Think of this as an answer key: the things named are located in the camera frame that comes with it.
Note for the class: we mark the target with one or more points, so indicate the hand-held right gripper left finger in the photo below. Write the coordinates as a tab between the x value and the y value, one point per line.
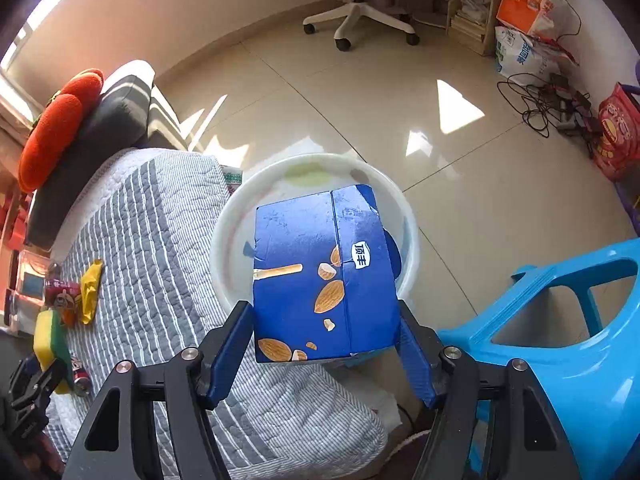
230	355

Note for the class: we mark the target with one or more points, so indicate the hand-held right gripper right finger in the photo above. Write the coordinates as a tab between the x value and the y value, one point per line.
415	360

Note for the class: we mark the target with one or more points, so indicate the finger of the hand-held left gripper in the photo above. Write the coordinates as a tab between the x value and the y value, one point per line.
27	422
37	382

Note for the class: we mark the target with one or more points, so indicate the blue almond snack box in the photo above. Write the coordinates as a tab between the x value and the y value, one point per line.
300	240

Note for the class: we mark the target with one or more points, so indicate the white plastic basin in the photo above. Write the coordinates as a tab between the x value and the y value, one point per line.
237	220

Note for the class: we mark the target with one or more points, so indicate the red drink can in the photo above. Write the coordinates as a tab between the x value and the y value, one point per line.
60	290
80	377

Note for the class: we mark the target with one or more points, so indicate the yellow green sponge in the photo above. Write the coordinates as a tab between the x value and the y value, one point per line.
47	335

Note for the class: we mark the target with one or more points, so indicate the white plastic bag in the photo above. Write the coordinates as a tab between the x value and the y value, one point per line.
385	405

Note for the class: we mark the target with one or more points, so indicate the clear plastic storage box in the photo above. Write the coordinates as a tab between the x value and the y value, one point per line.
30	285

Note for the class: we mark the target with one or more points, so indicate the yellow snack wrapper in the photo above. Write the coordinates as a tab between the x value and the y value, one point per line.
91	290

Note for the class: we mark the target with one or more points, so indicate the blue plastic stool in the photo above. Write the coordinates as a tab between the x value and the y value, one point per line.
550	370

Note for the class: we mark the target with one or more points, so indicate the grey striped quilted blanket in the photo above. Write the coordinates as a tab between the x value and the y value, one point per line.
150	240

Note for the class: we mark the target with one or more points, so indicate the green white packet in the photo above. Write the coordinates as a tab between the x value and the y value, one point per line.
232	179

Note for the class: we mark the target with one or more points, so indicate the orange flower cushion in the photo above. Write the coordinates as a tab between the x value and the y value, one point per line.
55	125

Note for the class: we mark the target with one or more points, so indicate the grey fabric sofa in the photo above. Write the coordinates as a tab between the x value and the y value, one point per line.
120	110

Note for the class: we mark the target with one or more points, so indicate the red snack bag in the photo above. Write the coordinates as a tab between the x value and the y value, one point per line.
617	130

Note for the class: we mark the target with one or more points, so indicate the white printed sack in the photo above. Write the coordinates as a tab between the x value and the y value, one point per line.
520	55

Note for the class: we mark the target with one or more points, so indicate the wooden bookshelf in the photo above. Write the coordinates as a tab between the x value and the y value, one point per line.
492	15

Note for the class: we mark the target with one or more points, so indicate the white office chair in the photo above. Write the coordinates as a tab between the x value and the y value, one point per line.
357	10

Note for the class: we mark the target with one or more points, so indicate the orange cardboard box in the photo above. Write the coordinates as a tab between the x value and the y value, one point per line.
525	0

